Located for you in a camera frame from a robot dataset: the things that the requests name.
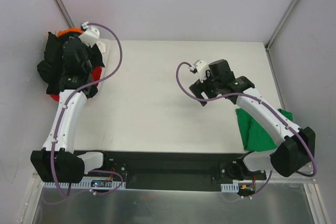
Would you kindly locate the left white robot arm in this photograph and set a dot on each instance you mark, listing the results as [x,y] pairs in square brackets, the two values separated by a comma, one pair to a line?
[56,159]

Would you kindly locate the plain black t shirt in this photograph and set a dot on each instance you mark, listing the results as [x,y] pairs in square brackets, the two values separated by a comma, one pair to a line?
[50,68]

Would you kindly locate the left grey cable duct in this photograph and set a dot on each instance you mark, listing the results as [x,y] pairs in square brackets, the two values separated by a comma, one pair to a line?
[90,184]

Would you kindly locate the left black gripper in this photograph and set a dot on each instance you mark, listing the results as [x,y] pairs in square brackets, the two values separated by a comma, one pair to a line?
[79,51]

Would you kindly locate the black printed t shirt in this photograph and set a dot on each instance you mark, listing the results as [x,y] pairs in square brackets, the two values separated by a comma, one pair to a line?
[95,58]

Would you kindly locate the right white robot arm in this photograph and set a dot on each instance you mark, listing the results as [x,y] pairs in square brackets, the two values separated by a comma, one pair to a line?
[295,145]

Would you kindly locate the green folded t shirt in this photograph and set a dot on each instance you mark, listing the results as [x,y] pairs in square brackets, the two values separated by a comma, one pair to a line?
[253,135]

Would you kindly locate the orange t shirt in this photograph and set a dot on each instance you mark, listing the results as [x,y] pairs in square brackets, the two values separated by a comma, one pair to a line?
[70,30]

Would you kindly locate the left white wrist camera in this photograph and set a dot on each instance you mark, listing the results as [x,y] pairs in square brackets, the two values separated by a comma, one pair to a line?
[90,34]

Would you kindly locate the red t shirt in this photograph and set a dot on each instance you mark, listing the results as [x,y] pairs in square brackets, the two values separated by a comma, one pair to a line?
[96,74]

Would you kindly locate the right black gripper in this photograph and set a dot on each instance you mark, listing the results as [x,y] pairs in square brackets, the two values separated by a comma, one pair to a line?
[200,87]

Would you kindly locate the grey cable duct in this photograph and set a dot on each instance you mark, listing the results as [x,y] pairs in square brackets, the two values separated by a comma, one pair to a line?
[90,184]
[230,188]

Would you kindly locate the right aluminium frame post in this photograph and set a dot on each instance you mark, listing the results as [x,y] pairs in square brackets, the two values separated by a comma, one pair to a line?
[289,10]

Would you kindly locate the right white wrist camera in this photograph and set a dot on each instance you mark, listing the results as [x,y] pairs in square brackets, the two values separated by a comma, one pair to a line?
[200,67]

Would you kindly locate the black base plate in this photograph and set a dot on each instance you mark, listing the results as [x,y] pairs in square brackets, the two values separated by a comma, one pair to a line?
[170,171]

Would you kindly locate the right grey cable duct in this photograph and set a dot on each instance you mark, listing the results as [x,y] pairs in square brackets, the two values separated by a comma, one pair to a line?
[230,188]

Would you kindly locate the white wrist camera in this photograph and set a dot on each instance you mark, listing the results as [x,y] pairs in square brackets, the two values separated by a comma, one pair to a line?
[200,67]
[90,34]

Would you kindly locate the white plastic bin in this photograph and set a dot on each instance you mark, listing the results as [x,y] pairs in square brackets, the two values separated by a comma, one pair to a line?
[105,57]

